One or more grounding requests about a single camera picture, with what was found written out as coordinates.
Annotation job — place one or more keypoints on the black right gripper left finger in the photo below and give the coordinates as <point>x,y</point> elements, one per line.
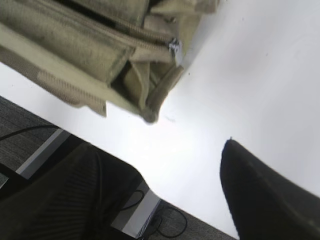
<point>78,199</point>

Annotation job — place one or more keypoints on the silver zipper pull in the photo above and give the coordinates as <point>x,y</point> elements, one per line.
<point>176,48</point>

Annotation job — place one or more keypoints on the white table leg frame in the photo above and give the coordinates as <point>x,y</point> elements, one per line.
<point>42,154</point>

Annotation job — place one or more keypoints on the yellow canvas bag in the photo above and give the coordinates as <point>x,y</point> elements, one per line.
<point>94,52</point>

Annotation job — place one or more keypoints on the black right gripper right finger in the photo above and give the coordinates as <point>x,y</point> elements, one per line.
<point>265,205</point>

